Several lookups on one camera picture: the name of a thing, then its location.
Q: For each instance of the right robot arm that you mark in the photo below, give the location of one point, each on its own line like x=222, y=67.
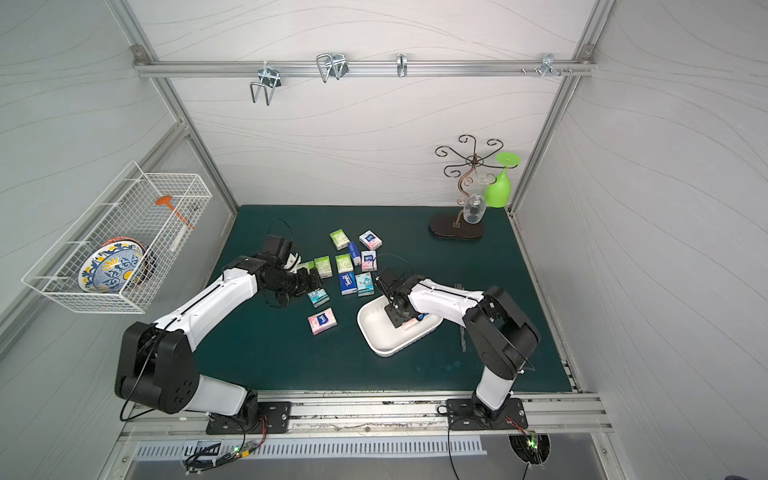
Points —
x=502, y=334

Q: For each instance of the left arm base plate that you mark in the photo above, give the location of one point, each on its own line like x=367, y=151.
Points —
x=253, y=417

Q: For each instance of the green tissue pack left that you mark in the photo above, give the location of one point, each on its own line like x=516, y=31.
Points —
x=309, y=266

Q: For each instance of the teal cartoon tissue pack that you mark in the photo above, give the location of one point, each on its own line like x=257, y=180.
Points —
x=318, y=297

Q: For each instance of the aluminium front rail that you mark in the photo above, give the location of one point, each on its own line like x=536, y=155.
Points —
x=382, y=413

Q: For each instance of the aluminium rail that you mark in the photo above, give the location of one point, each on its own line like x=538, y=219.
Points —
x=357, y=68
x=382, y=413

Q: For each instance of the blue yellow patterned plate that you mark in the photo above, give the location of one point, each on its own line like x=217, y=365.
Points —
x=110, y=267

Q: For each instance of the metal hook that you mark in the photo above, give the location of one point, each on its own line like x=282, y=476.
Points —
x=401, y=65
x=332, y=65
x=268, y=79
x=547, y=68

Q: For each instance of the white plastic storage box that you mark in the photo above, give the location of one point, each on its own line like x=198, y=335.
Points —
x=379, y=333

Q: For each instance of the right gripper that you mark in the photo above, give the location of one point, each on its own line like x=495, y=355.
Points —
x=395, y=303

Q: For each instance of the metal hook left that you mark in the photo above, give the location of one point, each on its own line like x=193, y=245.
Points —
x=268, y=79

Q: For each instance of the metal glass holder stand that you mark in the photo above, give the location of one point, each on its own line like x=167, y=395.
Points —
x=455, y=226

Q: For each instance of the metal hook right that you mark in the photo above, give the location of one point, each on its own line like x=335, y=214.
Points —
x=547, y=68

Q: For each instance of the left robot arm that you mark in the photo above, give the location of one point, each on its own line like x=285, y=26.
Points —
x=156, y=364

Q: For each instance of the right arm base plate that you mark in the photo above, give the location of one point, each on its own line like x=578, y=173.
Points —
x=465, y=414

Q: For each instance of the green plastic wine glass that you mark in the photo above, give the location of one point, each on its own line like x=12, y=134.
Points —
x=497, y=194

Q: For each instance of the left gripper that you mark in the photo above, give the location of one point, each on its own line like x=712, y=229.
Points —
x=308, y=281

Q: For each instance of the green tissue pack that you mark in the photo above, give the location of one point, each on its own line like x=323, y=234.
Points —
x=344, y=263
x=339, y=239
x=324, y=267
x=309, y=266

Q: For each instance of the green tissue pack far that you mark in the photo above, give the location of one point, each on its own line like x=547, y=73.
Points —
x=339, y=239

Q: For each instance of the dark blue tempo pack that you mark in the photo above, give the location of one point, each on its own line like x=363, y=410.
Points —
x=354, y=253
x=348, y=284

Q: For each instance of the white wire basket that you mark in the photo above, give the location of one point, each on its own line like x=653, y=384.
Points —
x=125, y=210

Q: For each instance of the dark blue Tempo pack upright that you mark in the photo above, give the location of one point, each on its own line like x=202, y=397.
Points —
x=354, y=253

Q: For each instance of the orange handled tool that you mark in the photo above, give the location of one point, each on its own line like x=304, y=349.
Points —
x=167, y=201

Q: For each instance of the clear wine glass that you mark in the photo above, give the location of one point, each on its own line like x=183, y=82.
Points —
x=474, y=208

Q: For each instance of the aluminium top rail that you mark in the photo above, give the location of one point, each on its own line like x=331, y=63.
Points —
x=357, y=68

